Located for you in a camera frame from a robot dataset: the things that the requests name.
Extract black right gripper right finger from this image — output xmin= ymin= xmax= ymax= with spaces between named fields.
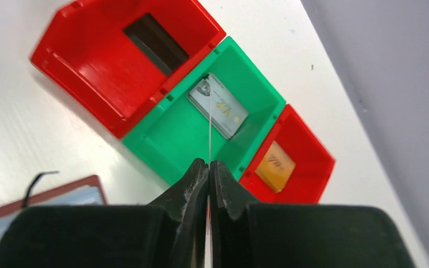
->
xmin=209 ymin=161 xmax=414 ymax=267

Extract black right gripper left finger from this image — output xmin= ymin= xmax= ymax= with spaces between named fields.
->
xmin=0 ymin=158 xmax=208 ymax=267

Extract gold card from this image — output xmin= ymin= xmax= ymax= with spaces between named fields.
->
xmin=255 ymin=141 xmax=296 ymax=193

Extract red leather card holder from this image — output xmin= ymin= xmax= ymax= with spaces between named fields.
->
xmin=0 ymin=174 xmax=108 ymax=252

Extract red plastic bin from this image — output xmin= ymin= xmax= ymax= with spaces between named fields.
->
xmin=30 ymin=1 xmax=226 ymax=138
xmin=240 ymin=104 xmax=335 ymax=204

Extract green plastic bin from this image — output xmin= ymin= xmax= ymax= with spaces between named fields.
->
xmin=122 ymin=37 xmax=286 ymax=185

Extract white card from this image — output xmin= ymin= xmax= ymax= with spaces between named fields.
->
xmin=187 ymin=73 xmax=249 ymax=139

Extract thin card edge-on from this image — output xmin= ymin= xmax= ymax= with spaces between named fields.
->
xmin=207 ymin=79 xmax=212 ymax=168

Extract black card in bin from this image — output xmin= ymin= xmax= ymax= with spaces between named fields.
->
xmin=123 ymin=13 xmax=189 ymax=76

